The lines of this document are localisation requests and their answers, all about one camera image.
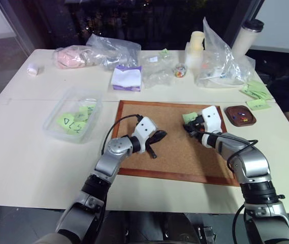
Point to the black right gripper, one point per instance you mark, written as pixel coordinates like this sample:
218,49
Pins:
199,123

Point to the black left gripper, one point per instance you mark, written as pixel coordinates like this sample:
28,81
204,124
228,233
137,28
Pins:
154,139

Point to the green sticky note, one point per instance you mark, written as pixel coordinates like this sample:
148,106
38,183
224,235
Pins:
188,117

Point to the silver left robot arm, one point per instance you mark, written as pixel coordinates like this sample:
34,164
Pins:
113,150

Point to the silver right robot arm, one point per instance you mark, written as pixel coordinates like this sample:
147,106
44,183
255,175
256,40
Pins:
251,162

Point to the brown oval tray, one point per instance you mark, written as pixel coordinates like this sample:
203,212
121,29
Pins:
235,110

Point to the small jar of coloured pushpins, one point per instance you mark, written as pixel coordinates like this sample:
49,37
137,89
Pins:
180,71

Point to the green note with handwriting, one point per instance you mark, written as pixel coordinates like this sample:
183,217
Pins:
258,104

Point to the green note with black writing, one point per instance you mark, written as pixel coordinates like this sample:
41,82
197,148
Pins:
83,113
66,120
77,128

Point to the clear plastic box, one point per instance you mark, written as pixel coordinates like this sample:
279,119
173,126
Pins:
58,127

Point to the wood-framed cork board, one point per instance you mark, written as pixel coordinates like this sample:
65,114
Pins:
174,152

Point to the clear bag with white label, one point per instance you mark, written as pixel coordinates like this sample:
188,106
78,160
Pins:
157,71

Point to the purple tissue pack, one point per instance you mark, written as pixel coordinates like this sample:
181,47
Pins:
126,78

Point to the large clear plastic bag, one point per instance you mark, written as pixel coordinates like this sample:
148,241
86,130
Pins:
220,63

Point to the pile of green notes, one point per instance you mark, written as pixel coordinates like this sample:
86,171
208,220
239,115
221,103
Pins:
257,89

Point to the stacked white plastic containers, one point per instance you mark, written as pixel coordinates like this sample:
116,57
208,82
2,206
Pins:
195,50

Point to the small green paper scrap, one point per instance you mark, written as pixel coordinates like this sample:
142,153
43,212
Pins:
164,52

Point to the crumpled clear plastic bag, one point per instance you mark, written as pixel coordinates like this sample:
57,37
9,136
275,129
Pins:
116,50

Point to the white tumbler with black lid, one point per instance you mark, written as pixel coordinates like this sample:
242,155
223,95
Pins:
245,38

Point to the plastic bag with pink contents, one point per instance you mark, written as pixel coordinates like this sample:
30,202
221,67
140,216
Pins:
68,58

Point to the small white roll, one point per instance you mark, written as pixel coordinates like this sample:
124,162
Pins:
33,69

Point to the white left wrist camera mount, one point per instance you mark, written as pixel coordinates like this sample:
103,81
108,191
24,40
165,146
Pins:
145,127

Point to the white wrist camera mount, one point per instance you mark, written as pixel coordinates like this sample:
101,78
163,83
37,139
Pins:
211,115
145,127

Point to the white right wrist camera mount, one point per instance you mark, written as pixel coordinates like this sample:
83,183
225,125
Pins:
211,115

